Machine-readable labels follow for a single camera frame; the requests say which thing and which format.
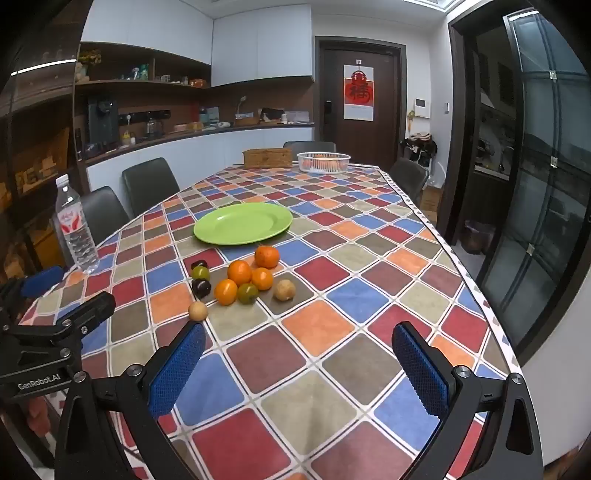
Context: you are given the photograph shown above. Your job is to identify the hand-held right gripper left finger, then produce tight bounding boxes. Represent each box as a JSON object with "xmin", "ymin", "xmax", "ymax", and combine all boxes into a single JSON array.
[{"xmin": 54, "ymin": 319, "xmax": 207, "ymax": 480}]

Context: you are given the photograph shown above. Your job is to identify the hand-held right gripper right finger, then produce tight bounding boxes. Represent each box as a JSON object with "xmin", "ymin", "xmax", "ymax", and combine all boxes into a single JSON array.
[{"xmin": 392, "ymin": 322, "xmax": 543, "ymax": 480}]

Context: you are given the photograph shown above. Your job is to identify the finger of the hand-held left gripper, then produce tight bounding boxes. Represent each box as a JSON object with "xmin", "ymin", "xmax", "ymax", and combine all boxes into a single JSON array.
[
  {"xmin": 9, "ymin": 265, "xmax": 66, "ymax": 300},
  {"xmin": 46, "ymin": 292, "xmax": 117, "ymax": 354}
]

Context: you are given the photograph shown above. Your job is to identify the large orange mandarin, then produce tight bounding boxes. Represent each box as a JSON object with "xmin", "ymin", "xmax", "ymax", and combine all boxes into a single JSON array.
[
  {"xmin": 228, "ymin": 260, "xmax": 253, "ymax": 285},
  {"xmin": 254, "ymin": 246, "xmax": 280, "ymax": 269}
]

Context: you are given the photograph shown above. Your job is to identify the green plate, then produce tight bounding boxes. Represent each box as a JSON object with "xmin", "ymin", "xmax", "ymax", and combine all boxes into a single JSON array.
[{"xmin": 193, "ymin": 202, "xmax": 294, "ymax": 246}]

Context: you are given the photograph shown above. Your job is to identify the clear plastic bag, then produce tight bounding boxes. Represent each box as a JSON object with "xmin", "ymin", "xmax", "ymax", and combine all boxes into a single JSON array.
[{"xmin": 54, "ymin": 174, "xmax": 100, "ymax": 274}]

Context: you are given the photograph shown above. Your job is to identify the dark dining chair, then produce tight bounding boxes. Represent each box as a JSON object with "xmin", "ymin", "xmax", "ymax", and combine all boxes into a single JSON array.
[
  {"xmin": 122, "ymin": 157, "xmax": 181, "ymax": 217},
  {"xmin": 283, "ymin": 141, "xmax": 337, "ymax": 162},
  {"xmin": 389, "ymin": 158, "xmax": 430, "ymax": 204},
  {"xmin": 76, "ymin": 186, "xmax": 131, "ymax": 241}
]

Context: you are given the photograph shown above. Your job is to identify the checkered tablecloth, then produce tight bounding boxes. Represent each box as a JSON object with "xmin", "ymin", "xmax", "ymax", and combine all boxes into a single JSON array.
[{"xmin": 18, "ymin": 162, "xmax": 525, "ymax": 480}]

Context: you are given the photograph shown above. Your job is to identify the brown trash bin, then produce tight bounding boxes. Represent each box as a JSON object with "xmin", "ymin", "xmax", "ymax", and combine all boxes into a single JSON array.
[{"xmin": 463, "ymin": 220, "xmax": 496, "ymax": 254}]

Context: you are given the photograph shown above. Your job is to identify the black coffee machine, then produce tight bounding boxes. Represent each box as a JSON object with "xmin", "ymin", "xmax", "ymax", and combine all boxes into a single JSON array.
[{"xmin": 88, "ymin": 98, "xmax": 120, "ymax": 148}]

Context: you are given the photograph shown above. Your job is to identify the white kitchen counter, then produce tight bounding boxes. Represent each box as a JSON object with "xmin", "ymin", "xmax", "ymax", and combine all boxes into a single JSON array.
[{"xmin": 85, "ymin": 122, "xmax": 317, "ymax": 195}]

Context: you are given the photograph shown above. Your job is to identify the glass sliding door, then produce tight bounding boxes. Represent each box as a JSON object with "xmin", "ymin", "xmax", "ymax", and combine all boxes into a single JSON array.
[{"xmin": 478, "ymin": 9, "xmax": 591, "ymax": 352}]

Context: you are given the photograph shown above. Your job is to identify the coat rack with bags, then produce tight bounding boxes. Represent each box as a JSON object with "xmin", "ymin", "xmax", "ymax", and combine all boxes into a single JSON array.
[{"xmin": 399, "ymin": 134, "xmax": 438, "ymax": 169}]

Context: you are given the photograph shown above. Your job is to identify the wicker box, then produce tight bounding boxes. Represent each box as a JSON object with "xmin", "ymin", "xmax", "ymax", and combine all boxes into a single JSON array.
[{"xmin": 242, "ymin": 148, "xmax": 294, "ymax": 169}]

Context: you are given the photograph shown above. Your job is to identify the white plastic basket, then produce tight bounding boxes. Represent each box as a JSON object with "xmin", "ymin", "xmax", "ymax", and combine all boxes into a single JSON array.
[{"xmin": 297, "ymin": 151, "xmax": 351, "ymax": 174}]

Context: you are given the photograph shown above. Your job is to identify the dark wooden door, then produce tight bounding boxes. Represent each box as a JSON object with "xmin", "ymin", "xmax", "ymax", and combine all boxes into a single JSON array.
[{"xmin": 316, "ymin": 37, "xmax": 407, "ymax": 164}]

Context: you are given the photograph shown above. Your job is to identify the red and white door poster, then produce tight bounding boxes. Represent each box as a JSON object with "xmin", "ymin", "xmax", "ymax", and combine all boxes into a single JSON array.
[{"xmin": 344, "ymin": 65, "xmax": 374, "ymax": 123}]

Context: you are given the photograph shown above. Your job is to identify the white upper cabinets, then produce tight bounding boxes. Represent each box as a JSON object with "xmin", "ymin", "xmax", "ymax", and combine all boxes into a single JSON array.
[{"xmin": 81, "ymin": 2, "xmax": 315, "ymax": 88}]

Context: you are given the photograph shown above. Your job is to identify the wooden wall shelf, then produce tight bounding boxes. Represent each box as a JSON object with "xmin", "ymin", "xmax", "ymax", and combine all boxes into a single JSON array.
[{"xmin": 0, "ymin": 41, "xmax": 213, "ymax": 278}]

